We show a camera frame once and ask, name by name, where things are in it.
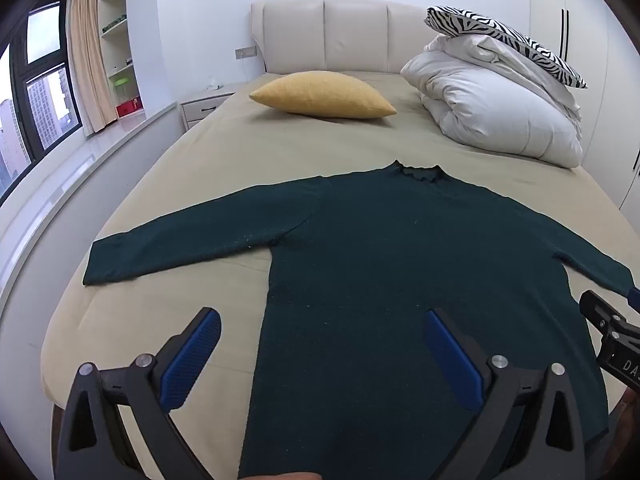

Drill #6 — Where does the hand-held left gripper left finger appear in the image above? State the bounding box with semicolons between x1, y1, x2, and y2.
54;306;222;480

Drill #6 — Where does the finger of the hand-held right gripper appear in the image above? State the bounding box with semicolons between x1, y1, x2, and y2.
579;287;640;342

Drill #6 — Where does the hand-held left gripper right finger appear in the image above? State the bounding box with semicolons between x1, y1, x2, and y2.
423;307;587;480

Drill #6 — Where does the dark green sweater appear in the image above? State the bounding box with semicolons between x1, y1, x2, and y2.
82;160;638;480

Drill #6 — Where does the white window sill bench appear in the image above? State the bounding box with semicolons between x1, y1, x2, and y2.
0;102;181;311

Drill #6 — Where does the white wardrobe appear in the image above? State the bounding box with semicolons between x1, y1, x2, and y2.
527;0;640;211

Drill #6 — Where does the white folded duvet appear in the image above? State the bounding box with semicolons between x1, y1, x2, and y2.
400;35;585;168

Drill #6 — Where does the bed with beige sheet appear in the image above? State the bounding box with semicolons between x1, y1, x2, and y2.
40;70;636;480

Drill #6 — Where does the white nightstand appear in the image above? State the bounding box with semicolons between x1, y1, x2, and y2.
180;84;237;131

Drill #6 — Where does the yellow pillow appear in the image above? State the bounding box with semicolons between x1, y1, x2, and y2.
248;71;397;119

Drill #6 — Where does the zebra print pillow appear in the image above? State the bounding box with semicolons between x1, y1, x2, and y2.
425;6;588;89

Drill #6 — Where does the black framed window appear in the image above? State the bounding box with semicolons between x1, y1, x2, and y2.
0;0;83;196

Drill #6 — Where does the beige curtain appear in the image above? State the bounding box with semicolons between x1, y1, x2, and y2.
67;0;118;136

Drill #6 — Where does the cream padded headboard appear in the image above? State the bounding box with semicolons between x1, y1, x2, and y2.
250;0;441;76

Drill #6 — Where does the white wall shelf unit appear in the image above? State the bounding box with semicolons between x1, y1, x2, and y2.
97;0;146;121

